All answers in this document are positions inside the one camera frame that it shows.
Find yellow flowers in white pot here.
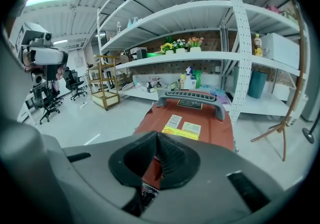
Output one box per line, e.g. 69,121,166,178
160,42,176,56

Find black office chair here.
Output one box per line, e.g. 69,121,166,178
31,84,62,125
62,66,88,101

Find golden frame trolley cart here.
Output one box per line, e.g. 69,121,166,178
86,54,121,111

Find white spray bottle blue trigger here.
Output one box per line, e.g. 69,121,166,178
185,66,197,80

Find person's left hand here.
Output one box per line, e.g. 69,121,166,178
56,64,65,81

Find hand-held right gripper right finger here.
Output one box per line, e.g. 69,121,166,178
156,132,201,190

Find green bottle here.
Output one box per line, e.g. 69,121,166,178
194,69,202,89

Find red vacuum cleaner grey handle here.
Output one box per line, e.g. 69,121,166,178
133,88,237,201

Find white storage box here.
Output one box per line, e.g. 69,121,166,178
261,33,301,70

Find black round stand base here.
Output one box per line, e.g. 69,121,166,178
301,117,320,145

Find pink flowers in white pot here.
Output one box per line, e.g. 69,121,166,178
186,37,205,53

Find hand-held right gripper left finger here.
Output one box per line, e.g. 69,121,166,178
108,131,159,189

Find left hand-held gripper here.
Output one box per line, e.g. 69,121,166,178
14,22,70,86

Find wooden coat stand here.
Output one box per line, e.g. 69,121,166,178
250,0,309,162

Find white metal shelving rack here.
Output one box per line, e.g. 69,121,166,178
96,0,310,125

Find purple tray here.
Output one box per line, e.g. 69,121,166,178
209,87,232,105

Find teal waste bin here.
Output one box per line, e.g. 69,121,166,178
247,70,269,99

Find yellow label drink bottle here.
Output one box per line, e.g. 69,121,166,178
253,33,264,58

